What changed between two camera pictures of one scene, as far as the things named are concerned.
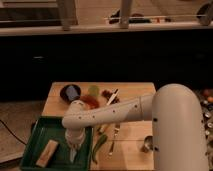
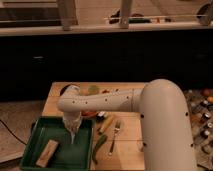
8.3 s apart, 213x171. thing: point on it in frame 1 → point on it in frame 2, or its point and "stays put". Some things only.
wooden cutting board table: (116, 146) stays put
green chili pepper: (100, 141) stays put
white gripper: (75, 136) → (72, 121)
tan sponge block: (47, 153) stays put
